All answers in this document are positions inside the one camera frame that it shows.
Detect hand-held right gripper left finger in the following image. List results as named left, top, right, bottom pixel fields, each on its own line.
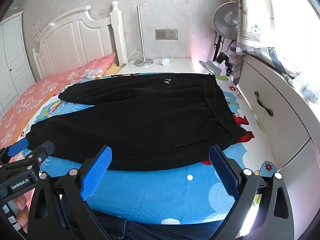
left=26, top=145, right=113, bottom=240

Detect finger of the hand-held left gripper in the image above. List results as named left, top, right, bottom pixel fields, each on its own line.
left=14, top=140, right=55, bottom=172
left=0, top=139, right=29, bottom=165

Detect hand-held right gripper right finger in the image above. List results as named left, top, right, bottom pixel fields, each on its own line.
left=208, top=144, right=295, bottom=240

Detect black pants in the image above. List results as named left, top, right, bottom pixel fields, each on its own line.
left=24, top=73, right=248, bottom=172

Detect person's left hand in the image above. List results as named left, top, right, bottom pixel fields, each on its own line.
left=14, top=194, right=32, bottom=233

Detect pink floral quilt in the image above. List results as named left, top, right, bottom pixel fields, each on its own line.
left=0, top=53, right=117, bottom=153

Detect blue cartoon printed blanket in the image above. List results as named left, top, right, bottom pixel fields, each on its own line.
left=0, top=72, right=278, bottom=226

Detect white drawer cabinet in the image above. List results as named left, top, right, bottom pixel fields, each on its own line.
left=236, top=59, right=320, bottom=240

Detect white wardrobe door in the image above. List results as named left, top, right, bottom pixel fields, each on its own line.
left=0, top=12, right=36, bottom=117

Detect small silver spot lamp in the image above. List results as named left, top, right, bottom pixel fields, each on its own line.
left=199, top=60, right=222, bottom=75

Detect white wooden headboard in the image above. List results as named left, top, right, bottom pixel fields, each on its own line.
left=32, top=1, right=128, bottom=82

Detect white nightstand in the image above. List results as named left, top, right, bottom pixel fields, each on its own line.
left=116, top=57, right=197, bottom=75

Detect small white charger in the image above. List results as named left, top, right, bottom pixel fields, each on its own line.
left=160, top=50, right=175, bottom=66

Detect blue patchwork cloth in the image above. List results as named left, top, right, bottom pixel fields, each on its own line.
left=241, top=46, right=320, bottom=105

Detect printed curtain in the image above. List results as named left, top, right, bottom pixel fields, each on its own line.
left=229, top=0, right=278, bottom=84

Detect silver pole desk lamp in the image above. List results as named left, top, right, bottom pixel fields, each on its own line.
left=130, top=6, right=155, bottom=67

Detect dark drawer handle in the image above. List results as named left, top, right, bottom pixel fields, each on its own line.
left=254, top=91, right=274, bottom=117

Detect white wall label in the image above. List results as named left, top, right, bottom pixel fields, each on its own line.
left=32, top=20, right=42, bottom=43

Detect white cable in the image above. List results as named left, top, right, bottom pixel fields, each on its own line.
left=127, top=52, right=146, bottom=66

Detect grey wall socket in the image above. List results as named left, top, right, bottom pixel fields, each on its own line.
left=155, top=29, right=178, bottom=40

